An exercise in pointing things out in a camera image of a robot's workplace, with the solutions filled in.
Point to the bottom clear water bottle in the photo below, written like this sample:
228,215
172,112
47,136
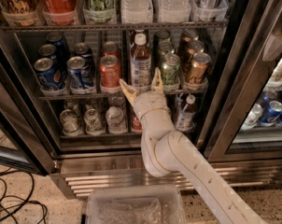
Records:
116,120

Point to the rear orange soda can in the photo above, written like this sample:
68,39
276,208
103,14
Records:
111,48

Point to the rear green LaCroix can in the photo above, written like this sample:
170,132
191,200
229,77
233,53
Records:
160,36

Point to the green LaCroix can top shelf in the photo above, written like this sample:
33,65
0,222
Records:
100,11

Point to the front orange soda can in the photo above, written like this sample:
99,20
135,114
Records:
110,71

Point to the front blue Pepsi can left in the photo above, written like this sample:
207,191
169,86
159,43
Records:
49,76

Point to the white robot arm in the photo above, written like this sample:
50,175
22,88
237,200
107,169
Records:
166,150

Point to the clear water bottle right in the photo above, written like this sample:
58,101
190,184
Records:
173,11

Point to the rear gold LaCroix can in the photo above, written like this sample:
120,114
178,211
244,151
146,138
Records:
186,36

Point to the bottom tea bottle white cap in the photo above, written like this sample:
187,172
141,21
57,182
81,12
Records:
185,112

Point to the clear water bottle left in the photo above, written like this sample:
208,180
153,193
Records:
135,11

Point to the stainless steel display fridge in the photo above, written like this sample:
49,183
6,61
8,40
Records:
245,50

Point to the gold lacroix can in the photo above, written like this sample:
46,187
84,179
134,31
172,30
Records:
197,70
186,36
192,47

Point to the front green LaCroix can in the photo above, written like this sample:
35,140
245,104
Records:
169,67

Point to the front blue Pepsi can right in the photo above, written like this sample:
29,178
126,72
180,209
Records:
81,78

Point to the middle gold LaCroix can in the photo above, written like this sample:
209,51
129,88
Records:
192,47

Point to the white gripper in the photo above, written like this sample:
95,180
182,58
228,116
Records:
150,102

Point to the rear blue Pepsi can right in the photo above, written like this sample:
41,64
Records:
84,50

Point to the red Coca-Cola can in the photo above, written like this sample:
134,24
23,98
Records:
61,11

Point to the rear blue Pepsi can left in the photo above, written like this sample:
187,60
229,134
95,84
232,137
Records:
59,41

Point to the yellow LaCroix can top shelf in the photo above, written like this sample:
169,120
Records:
18,2

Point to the blue Pepsi can right fridge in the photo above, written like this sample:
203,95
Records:
271,112

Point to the blue pepsi can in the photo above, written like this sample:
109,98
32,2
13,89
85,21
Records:
84,50
49,76
49,51
59,41
81,78

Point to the bottom front red can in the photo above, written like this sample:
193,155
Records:
136,124

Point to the open fridge glass door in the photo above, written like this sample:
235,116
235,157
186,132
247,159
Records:
17,123

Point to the white can right fridge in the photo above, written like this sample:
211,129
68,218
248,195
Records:
252,117

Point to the front gold LaCroix can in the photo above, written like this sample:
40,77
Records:
197,70

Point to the middle green LaCroix can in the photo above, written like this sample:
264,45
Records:
164,48

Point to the silver can top shelf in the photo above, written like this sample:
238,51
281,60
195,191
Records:
210,10

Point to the bottom front silver can left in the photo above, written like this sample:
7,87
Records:
70,122

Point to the orange soda can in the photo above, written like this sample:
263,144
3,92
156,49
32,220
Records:
111,48
110,71

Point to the clear plastic bin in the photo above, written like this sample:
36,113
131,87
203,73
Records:
159,204

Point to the clear water bottle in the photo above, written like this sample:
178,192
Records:
173,11
116,120
135,11

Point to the middle blue Pepsi can left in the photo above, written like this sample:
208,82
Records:
49,51

